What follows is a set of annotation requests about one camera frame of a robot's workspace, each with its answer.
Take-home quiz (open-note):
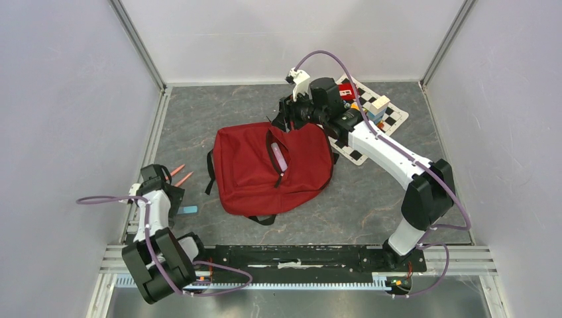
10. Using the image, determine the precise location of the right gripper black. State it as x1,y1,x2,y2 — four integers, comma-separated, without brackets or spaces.
272,87,327,133

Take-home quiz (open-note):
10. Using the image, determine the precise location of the orange pencil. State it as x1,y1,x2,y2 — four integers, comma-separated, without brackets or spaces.
174,172,193,187
170,164,185,176

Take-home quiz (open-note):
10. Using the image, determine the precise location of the red backpack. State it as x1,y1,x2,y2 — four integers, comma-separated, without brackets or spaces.
205,122,339,226

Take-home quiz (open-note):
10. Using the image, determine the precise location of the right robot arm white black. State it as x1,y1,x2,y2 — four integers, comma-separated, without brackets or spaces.
273,73,455,270

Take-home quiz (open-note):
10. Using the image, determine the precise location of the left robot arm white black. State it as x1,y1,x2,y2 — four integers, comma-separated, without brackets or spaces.
121,164,208,304

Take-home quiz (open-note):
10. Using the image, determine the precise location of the red toy block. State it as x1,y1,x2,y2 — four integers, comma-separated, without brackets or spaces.
338,82,357,103

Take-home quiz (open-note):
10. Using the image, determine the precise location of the white blue block tower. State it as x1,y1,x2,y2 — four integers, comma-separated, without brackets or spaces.
363,95,390,125

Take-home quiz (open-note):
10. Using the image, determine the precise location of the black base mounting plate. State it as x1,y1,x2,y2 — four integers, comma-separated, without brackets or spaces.
202,245,427,284

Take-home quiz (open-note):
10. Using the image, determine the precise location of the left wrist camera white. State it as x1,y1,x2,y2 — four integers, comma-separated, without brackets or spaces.
128,183,141,199

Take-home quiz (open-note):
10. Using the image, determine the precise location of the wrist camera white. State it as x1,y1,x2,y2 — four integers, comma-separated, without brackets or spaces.
128,183,141,199
285,68,311,102

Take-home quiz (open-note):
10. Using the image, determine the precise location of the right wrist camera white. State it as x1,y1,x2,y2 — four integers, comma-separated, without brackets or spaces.
285,68,311,102

